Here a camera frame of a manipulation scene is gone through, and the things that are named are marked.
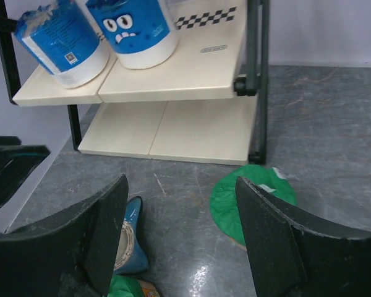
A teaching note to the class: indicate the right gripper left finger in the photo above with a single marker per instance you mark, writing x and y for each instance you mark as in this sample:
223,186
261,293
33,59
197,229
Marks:
69,253

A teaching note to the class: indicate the blue star-shaped dish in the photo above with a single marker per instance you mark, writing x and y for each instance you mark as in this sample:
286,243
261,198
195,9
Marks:
130,257

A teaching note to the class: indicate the blue roll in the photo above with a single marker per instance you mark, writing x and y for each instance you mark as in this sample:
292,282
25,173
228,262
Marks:
140,32
62,40

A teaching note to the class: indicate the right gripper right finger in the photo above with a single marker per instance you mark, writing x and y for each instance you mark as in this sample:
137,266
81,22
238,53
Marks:
292,252

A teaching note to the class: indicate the beige three-tier shelf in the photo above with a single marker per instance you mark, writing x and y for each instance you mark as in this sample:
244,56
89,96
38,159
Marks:
207,103

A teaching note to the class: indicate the green roll near shelf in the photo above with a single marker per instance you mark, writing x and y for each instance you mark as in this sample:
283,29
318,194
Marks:
223,203

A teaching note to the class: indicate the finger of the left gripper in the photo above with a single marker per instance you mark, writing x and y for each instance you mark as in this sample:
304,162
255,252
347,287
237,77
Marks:
17,162

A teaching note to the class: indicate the green roll front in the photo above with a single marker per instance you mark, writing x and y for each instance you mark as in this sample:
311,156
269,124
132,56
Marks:
122,286

